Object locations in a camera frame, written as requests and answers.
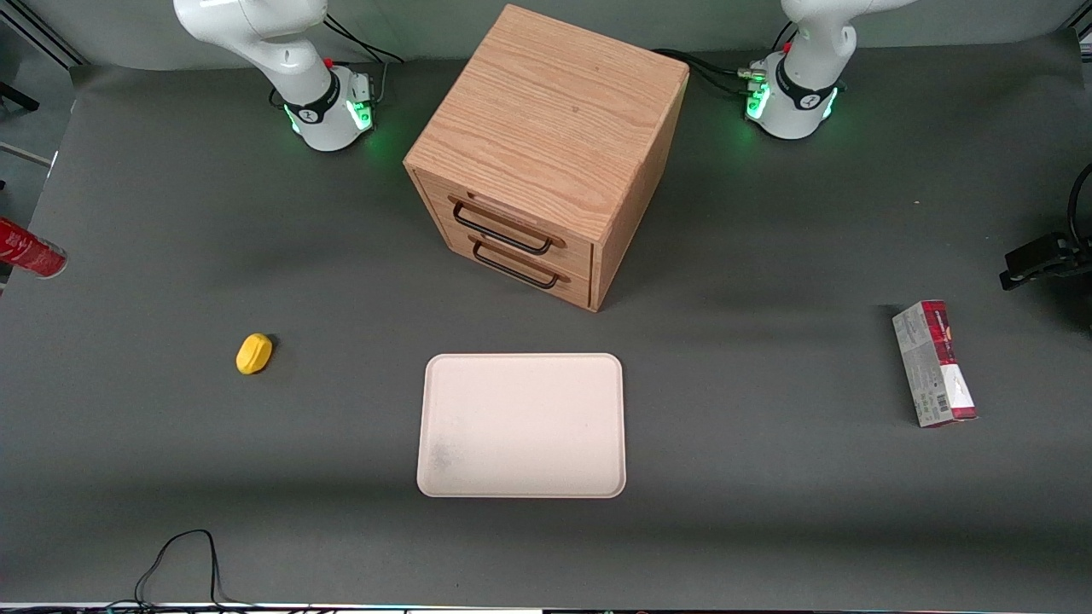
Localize red coke bottle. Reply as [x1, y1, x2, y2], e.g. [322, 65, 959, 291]
[0, 217, 68, 280]

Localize pale pink plastic tray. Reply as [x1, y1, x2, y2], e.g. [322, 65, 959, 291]
[416, 353, 627, 499]

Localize wooden drawer front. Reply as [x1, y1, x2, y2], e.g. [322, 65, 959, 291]
[439, 226, 593, 310]
[421, 173, 595, 275]

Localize oak wooden drawer cabinet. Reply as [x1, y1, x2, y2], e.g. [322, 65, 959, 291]
[404, 4, 690, 313]

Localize yellow lemon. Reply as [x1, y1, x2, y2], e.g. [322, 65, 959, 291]
[235, 333, 274, 375]

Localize red plaid cardboard box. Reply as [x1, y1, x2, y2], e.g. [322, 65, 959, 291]
[892, 300, 979, 428]

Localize black metal drawer handle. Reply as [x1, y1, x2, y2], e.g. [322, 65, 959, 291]
[450, 198, 555, 256]
[472, 241, 561, 289]

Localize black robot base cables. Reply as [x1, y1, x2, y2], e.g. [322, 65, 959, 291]
[322, 15, 404, 105]
[653, 21, 799, 96]

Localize thin black cable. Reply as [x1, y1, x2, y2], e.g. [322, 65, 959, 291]
[102, 530, 257, 611]

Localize black camera clamp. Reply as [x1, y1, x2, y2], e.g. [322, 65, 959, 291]
[999, 232, 1092, 292]

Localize black cable loop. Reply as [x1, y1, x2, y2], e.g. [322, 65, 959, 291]
[1067, 166, 1092, 248]

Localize aluminium frame rail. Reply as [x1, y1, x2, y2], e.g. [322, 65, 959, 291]
[0, 13, 87, 68]

